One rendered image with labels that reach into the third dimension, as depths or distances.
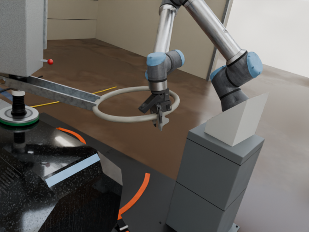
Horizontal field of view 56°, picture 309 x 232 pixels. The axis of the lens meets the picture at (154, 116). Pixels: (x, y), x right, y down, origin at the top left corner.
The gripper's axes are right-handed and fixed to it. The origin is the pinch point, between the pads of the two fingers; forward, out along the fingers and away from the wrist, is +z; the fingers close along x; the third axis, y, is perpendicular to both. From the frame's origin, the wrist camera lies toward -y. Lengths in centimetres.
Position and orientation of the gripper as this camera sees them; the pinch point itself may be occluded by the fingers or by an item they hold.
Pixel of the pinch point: (157, 127)
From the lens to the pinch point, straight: 148.7
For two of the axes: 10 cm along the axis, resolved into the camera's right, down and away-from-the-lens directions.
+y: 8.8, -2.5, 4.1
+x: -4.7, -3.3, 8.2
